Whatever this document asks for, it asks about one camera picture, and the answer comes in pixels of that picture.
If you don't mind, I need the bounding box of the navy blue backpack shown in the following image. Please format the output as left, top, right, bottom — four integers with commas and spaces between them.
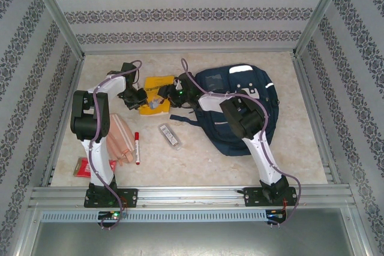
169, 64, 280, 157

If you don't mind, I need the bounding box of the pink pencil case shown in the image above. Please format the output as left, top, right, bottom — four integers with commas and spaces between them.
106, 113, 135, 167

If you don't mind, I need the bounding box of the aluminium back rail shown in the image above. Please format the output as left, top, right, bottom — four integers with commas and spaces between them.
82, 48, 298, 56

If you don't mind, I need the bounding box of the aluminium left side rail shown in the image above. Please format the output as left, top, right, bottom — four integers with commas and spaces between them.
40, 56, 86, 187

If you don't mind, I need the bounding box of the right controller board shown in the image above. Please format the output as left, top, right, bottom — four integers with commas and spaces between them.
266, 209, 287, 224

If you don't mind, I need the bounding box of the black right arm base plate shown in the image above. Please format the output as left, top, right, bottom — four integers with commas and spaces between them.
243, 186, 297, 208

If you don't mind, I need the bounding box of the controller board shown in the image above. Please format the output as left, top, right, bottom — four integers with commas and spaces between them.
98, 210, 128, 221
266, 209, 287, 224

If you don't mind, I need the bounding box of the aluminium right side rail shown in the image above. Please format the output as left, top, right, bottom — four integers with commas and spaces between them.
292, 53, 341, 185

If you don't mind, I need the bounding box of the red packet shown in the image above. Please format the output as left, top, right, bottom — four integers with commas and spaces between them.
73, 156, 117, 178

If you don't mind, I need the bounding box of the aluminium right frame post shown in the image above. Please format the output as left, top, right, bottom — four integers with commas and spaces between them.
292, 0, 350, 58

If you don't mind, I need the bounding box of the grey slotted cable duct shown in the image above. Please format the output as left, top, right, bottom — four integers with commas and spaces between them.
40, 210, 268, 223

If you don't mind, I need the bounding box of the aluminium left frame post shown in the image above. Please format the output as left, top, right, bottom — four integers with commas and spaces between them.
25, 0, 86, 59

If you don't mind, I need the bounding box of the red white marker pen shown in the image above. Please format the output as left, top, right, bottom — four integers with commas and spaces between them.
134, 132, 142, 166

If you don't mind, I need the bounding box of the aluminium mounting rail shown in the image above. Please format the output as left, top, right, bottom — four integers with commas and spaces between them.
29, 186, 352, 209

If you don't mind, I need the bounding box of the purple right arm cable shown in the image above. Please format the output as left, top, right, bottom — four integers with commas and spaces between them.
180, 58, 302, 228

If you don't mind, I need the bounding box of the left controller board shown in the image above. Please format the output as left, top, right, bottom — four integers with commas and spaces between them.
98, 210, 128, 221

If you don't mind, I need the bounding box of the yellow book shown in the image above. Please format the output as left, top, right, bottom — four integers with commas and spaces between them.
138, 75, 175, 116

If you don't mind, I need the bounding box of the clear plastic lead box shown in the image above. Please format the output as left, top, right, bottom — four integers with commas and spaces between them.
158, 123, 183, 150

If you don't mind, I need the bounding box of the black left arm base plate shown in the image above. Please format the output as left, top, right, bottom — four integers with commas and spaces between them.
83, 188, 139, 209

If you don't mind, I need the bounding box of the aluminium frame post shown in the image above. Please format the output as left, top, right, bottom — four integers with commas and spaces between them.
25, 0, 86, 59
292, 0, 350, 58

